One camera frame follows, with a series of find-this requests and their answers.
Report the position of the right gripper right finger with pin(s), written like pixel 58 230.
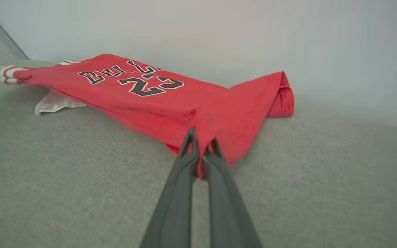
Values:
pixel 226 213

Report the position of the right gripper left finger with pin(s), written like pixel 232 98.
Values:
pixel 176 206

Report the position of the red basketball jersey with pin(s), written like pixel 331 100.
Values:
pixel 184 100

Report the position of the grey metal door frame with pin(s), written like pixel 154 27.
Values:
pixel 2 32

